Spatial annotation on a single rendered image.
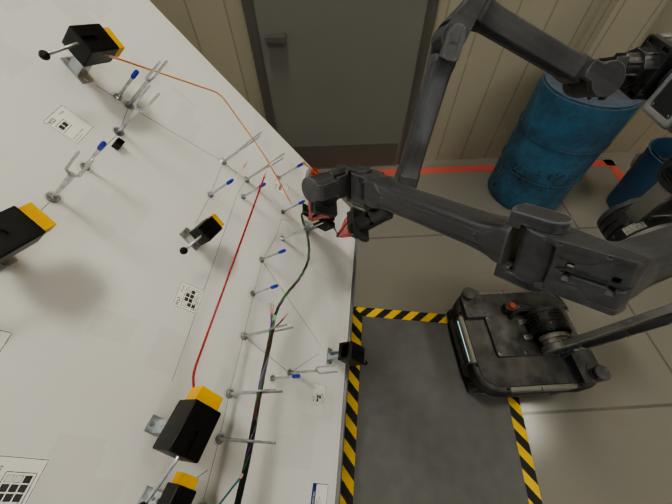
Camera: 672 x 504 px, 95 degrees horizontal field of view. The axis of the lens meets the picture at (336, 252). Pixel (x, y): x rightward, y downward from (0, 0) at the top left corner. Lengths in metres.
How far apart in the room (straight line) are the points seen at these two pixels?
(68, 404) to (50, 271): 0.19
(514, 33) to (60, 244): 0.98
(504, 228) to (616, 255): 0.12
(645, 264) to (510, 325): 1.46
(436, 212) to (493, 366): 1.33
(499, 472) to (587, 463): 0.44
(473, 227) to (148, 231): 0.57
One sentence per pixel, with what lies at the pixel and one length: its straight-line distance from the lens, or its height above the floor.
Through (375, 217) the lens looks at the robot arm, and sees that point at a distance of 0.89.
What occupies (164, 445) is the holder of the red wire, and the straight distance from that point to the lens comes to 0.54.
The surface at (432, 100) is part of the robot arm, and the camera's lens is 0.87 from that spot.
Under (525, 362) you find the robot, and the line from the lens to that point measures 1.88.
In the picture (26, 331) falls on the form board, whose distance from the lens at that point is 0.58.
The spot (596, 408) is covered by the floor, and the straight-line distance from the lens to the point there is 2.28.
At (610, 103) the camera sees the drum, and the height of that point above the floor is 0.87.
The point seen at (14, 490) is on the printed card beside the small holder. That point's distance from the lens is 0.59.
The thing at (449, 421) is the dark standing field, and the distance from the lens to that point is 1.92.
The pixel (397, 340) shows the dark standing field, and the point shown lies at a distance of 1.95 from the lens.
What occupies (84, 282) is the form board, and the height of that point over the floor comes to 1.41.
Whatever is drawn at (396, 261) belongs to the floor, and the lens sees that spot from 2.21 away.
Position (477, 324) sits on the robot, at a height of 0.24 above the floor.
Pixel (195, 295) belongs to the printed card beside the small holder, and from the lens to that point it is 0.67.
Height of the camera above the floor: 1.82
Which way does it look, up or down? 55 degrees down
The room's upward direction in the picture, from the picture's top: 1 degrees counter-clockwise
